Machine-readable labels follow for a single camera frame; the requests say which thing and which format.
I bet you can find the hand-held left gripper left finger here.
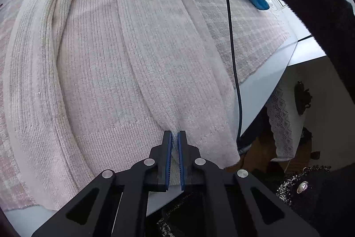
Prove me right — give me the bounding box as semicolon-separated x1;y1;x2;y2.
31;130;173;237

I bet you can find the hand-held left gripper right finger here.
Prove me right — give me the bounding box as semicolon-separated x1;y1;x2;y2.
177;130;321;237

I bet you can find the cream ribbed knit sweater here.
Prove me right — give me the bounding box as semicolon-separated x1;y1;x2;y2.
3;0;240;211

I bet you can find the white lace cloth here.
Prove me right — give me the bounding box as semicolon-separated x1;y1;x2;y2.
265;84;306;162

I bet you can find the small black bag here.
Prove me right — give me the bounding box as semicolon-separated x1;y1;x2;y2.
294;81;312;115

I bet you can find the person's black tweed jacket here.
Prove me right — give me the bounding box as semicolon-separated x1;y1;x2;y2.
157;165;355;237

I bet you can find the pink plaid mat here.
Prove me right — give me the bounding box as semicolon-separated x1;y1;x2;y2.
0;0;290;212

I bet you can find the thin black cable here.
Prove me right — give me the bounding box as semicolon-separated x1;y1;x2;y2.
211;0;243;140

